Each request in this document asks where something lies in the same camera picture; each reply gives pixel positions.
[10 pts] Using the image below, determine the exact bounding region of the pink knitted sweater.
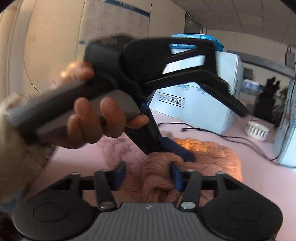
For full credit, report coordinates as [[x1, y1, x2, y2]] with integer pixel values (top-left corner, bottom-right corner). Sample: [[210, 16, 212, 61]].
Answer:
[[97, 131, 242, 204]]

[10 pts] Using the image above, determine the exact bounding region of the cream sleeve forearm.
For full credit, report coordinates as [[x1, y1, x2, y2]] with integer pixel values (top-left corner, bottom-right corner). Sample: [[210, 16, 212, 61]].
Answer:
[[1, 93, 56, 213]]

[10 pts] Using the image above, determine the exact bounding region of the person's left hand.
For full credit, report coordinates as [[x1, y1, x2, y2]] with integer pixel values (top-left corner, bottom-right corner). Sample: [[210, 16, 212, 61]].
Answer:
[[54, 61, 150, 149]]

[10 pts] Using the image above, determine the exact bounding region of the small white cardboard box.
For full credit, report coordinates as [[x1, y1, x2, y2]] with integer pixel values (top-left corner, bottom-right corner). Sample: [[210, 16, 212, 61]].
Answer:
[[149, 51, 243, 134]]

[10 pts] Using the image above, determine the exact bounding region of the blue plastic package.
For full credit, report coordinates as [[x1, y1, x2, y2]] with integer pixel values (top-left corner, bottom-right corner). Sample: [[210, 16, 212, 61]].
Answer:
[[170, 33, 224, 52]]

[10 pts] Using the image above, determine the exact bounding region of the white striped bowl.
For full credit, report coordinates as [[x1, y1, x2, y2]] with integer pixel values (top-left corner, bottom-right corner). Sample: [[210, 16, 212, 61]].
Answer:
[[245, 121, 270, 141]]

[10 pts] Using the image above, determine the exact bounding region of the large white cardboard box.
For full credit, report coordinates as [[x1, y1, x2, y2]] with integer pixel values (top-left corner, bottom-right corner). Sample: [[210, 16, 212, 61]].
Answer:
[[273, 79, 296, 172]]

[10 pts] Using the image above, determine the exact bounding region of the black cable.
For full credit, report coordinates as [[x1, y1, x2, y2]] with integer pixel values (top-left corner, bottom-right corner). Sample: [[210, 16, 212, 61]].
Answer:
[[158, 122, 285, 162]]

